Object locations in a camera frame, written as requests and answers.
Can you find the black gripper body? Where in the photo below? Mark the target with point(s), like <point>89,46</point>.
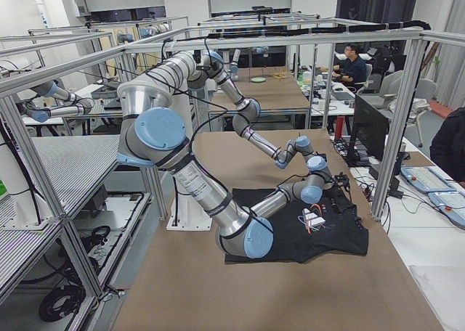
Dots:
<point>343,181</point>

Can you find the black printed t-shirt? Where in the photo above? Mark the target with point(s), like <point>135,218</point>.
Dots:
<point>341,231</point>

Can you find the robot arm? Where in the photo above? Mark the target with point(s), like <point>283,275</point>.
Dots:
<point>154,135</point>
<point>236,95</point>

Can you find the black computer monitor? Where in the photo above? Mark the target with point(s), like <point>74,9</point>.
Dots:
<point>370,128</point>

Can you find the blue teach pendant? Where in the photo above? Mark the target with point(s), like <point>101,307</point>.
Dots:
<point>425,180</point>
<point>451,204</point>

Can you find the seated person dark jacket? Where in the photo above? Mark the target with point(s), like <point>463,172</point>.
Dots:
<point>353,71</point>

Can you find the striped metal workbench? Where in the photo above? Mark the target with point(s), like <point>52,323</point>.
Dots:
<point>76,166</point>

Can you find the aluminium frame post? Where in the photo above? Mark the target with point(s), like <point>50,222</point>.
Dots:
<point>396,127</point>

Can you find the aluminium cage frame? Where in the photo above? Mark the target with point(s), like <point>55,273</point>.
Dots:
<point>332,33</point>

